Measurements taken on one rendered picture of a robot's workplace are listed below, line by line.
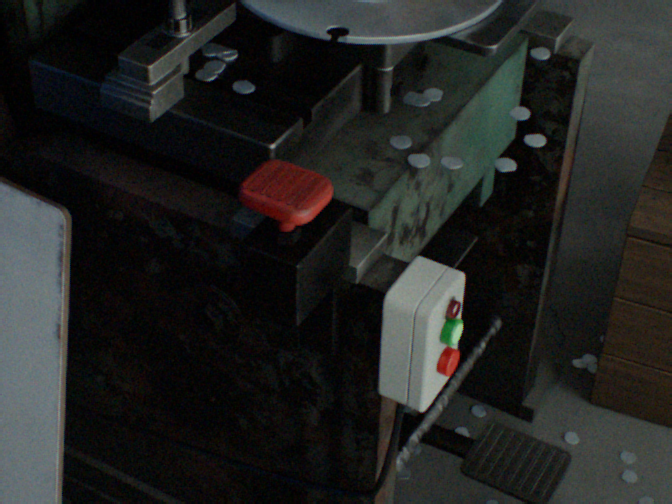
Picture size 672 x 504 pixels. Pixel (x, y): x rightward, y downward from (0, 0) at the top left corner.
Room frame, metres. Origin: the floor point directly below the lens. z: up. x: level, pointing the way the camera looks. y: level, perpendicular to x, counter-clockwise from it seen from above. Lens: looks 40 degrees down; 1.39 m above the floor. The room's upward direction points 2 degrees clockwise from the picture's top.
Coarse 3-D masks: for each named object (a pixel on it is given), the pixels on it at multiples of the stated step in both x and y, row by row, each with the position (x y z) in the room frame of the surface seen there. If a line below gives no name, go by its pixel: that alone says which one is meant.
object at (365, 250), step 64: (0, 128) 1.12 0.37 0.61; (64, 192) 1.04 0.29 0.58; (128, 192) 1.00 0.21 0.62; (192, 192) 1.00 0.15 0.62; (128, 256) 1.01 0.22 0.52; (192, 256) 0.97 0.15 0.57; (384, 256) 0.91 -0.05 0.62; (128, 320) 1.02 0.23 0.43; (192, 320) 0.96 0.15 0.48; (256, 320) 0.94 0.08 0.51; (128, 384) 1.04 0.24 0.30; (192, 384) 0.99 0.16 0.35; (256, 384) 0.94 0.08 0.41; (320, 384) 0.90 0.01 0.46; (64, 448) 1.09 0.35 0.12; (128, 448) 1.04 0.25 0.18; (256, 448) 0.95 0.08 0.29; (320, 448) 0.90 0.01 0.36; (384, 448) 0.87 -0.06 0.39
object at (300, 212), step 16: (272, 160) 0.87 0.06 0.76; (256, 176) 0.84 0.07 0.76; (272, 176) 0.85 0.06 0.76; (288, 176) 0.85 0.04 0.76; (304, 176) 0.85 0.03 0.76; (320, 176) 0.85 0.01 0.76; (240, 192) 0.83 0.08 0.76; (256, 192) 0.82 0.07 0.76; (272, 192) 0.82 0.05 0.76; (288, 192) 0.82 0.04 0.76; (304, 192) 0.83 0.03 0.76; (320, 192) 0.83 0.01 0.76; (256, 208) 0.81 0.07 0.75; (272, 208) 0.81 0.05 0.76; (288, 208) 0.80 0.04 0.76; (304, 208) 0.80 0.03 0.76; (320, 208) 0.82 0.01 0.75; (288, 224) 0.83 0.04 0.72
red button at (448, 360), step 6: (450, 348) 0.86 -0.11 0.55; (444, 354) 0.85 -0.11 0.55; (450, 354) 0.85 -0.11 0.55; (456, 354) 0.85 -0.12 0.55; (438, 360) 0.85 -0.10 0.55; (444, 360) 0.84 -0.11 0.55; (450, 360) 0.84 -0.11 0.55; (456, 360) 0.86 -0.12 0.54; (438, 366) 0.84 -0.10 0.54; (444, 366) 0.84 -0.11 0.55; (450, 366) 0.84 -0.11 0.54; (438, 372) 0.84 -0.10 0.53; (444, 372) 0.84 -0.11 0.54; (450, 372) 0.85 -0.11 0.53
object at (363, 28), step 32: (256, 0) 1.11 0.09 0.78; (288, 0) 1.11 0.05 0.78; (320, 0) 1.11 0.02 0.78; (352, 0) 1.11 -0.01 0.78; (384, 0) 1.11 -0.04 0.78; (416, 0) 1.12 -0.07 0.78; (448, 0) 1.12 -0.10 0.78; (480, 0) 1.12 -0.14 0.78; (320, 32) 1.04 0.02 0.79; (352, 32) 1.05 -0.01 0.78; (384, 32) 1.05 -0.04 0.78; (416, 32) 1.05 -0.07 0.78; (448, 32) 1.05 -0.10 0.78
